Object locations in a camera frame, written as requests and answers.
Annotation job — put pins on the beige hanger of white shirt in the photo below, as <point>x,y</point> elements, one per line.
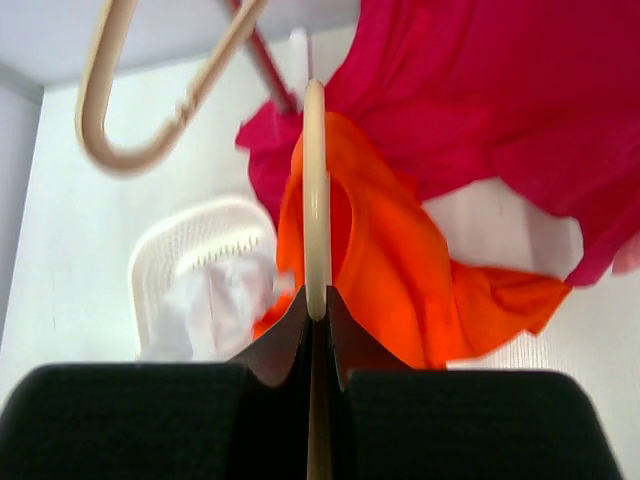
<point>127,124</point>

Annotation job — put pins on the metal clothes rack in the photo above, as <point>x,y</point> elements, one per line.
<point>285,86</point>

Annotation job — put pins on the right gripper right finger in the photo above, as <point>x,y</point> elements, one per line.
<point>388,421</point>

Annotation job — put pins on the pink garment on rack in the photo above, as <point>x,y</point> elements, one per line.
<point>627,259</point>

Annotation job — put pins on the orange t shirt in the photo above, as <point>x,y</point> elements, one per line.
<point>392,267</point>

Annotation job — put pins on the white perforated plastic basket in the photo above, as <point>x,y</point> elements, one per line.
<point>211,231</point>

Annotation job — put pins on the white t shirt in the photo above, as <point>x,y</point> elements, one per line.
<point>209,314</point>

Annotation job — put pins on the beige hanger of orange shirt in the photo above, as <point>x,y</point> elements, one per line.
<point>317,266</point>

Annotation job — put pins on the magenta t shirt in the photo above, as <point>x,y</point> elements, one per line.
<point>543,95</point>

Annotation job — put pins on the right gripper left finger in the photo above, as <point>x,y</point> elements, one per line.
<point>246,418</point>

